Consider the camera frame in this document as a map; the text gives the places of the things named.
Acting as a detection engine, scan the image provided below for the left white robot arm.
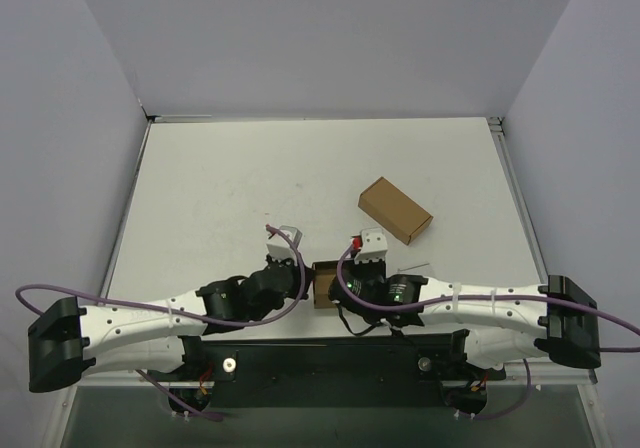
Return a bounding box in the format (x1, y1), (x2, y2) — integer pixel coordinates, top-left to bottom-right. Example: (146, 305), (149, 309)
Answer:
(28, 257), (313, 393)

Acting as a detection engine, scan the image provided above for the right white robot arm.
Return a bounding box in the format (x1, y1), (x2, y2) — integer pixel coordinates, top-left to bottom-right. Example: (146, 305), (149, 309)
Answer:
(328, 261), (601, 370)

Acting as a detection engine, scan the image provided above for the folded brown cardboard box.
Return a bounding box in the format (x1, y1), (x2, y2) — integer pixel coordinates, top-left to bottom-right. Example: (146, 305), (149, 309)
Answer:
(358, 177), (433, 245)

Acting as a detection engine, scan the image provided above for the grey metal block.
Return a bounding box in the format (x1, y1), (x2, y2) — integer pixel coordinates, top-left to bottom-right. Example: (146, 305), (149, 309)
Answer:
(397, 262), (430, 273)

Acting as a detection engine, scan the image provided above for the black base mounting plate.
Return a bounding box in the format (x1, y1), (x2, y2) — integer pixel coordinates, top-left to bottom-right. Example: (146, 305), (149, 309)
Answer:
(153, 329), (506, 410)

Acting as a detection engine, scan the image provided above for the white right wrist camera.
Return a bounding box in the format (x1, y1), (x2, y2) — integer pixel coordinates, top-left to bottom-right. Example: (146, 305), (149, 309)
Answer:
(351, 227), (388, 264)

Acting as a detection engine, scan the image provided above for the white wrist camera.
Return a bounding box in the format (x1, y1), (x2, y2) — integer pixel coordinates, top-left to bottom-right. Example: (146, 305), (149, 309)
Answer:
(266, 225), (303, 261)
(351, 227), (388, 264)

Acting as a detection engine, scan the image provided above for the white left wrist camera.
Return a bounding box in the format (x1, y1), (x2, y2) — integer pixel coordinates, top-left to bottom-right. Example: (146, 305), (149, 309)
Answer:
(266, 225), (303, 261)

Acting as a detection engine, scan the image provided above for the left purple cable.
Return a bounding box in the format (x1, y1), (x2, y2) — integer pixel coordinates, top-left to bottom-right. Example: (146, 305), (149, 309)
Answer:
(14, 223), (309, 422)

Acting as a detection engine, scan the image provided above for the purple cable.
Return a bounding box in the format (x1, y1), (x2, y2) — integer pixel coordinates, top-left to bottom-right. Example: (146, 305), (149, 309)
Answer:
(14, 223), (309, 422)
(337, 240), (640, 419)

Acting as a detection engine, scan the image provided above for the aluminium frame rail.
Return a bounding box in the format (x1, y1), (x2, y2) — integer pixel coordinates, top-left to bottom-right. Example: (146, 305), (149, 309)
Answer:
(487, 117), (601, 383)

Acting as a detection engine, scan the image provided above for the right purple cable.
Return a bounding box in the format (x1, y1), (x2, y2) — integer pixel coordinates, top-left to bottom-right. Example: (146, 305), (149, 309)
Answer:
(337, 240), (640, 419)

